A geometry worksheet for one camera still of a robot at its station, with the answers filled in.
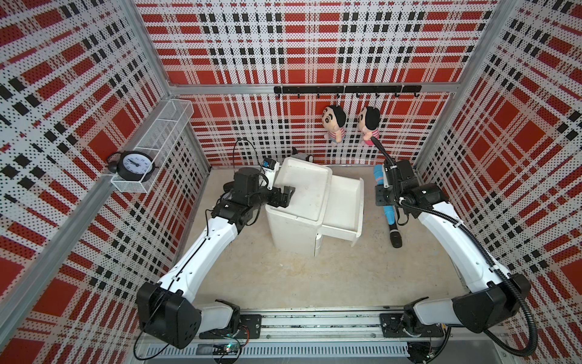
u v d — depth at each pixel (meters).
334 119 0.91
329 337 0.73
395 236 0.93
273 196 0.68
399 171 0.56
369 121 0.95
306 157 0.96
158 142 0.80
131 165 0.63
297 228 0.72
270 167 0.65
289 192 0.69
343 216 0.91
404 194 0.51
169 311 0.38
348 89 0.90
